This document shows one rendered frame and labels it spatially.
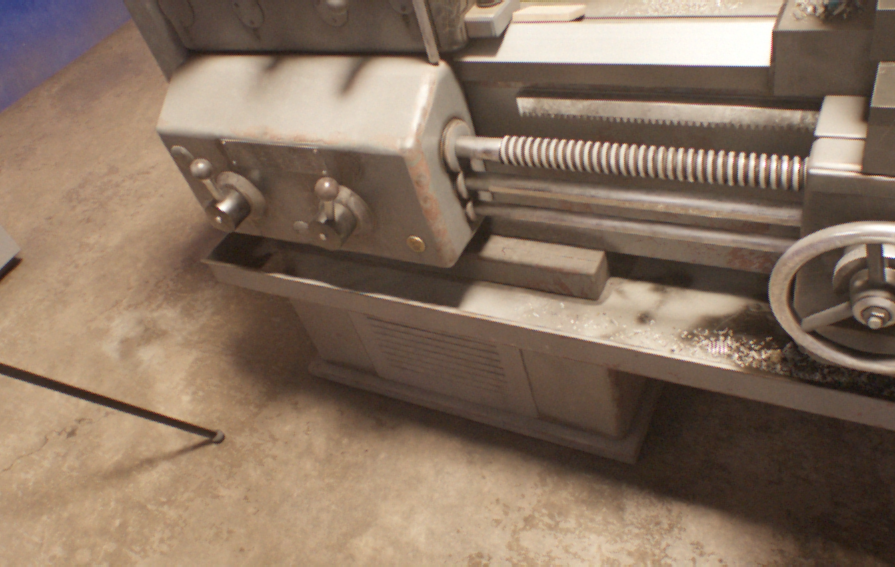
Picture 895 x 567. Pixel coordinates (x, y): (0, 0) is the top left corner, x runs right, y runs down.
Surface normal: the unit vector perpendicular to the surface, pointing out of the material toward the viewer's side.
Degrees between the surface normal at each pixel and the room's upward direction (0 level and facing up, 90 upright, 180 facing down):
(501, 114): 90
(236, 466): 0
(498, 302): 0
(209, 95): 32
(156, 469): 0
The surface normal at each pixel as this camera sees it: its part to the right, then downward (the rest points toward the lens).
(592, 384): -0.44, 0.69
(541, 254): -0.25, -0.70
